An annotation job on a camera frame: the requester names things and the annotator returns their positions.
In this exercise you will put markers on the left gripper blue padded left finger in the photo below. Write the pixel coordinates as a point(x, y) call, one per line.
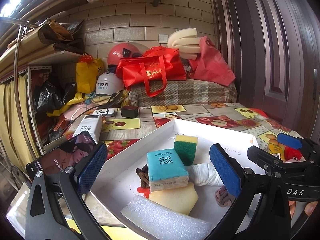
point(87, 170)

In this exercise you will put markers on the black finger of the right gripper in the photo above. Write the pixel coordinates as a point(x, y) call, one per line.
point(260, 157)

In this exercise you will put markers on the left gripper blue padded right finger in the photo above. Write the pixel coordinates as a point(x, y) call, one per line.
point(227, 172)

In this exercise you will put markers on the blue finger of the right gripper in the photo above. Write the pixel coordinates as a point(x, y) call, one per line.
point(289, 141)

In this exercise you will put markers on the white towel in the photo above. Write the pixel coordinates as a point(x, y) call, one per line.
point(204, 174)

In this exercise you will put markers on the green yellow sponge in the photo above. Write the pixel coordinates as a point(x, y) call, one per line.
point(185, 146)

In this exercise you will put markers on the teal tissue pack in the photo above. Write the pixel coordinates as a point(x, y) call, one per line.
point(166, 170)

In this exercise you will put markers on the white foam sheet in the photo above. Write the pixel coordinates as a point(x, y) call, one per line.
point(162, 222)

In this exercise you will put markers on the person's right hand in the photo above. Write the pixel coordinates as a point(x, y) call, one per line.
point(296, 208)

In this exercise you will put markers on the beige brown braided scrunchie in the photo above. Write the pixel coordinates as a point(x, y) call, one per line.
point(223, 197)

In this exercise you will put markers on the white shallow tray box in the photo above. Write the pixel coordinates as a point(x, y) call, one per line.
point(148, 188)

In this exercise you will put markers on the smartphone with lit screen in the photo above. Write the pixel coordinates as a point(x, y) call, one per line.
point(67, 154)

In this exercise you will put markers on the red bag beside table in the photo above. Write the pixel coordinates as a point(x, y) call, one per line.
point(260, 112)

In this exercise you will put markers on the cream hexagonal foam block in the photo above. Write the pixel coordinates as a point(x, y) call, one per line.
point(181, 199)

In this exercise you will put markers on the white power bank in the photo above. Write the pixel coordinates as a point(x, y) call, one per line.
point(92, 124)

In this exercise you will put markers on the fruit pattern tablecloth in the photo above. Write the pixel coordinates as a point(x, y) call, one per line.
point(233, 126)

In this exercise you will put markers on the black charger block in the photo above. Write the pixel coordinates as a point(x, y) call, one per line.
point(129, 111)

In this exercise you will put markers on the yellow curtain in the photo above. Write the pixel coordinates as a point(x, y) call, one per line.
point(11, 132)

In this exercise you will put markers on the black plastic bag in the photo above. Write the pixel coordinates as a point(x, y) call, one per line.
point(51, 96)

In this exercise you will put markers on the plaid covered bench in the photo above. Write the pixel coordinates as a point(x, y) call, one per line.
point(188, 92)

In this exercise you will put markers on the white safety helmet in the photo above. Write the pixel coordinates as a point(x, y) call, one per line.
point(108, 83)

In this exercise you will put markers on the yellow paper bag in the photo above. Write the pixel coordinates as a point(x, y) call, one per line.
point(88, 69)

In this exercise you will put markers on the red plastic bag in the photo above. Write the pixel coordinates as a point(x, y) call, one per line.
point(210, 65)

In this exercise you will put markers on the dark wooden door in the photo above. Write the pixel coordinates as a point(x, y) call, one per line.
point(272, 47)

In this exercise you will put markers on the red tote bag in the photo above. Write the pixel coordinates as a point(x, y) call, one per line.
point(154, 69)

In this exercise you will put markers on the pink red helmet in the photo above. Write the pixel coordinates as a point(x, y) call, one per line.
point(120, 51)

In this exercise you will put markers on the metal shelf rack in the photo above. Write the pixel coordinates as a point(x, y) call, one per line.
point(40, 53)

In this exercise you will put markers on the cream foam rolls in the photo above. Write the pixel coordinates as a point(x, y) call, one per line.
point(187, 42)

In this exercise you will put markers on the white wireless charger pad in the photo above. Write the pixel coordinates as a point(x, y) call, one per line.
point(106, 112)

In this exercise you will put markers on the white wall switch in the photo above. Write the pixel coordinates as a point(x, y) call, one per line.
point(163, 38)

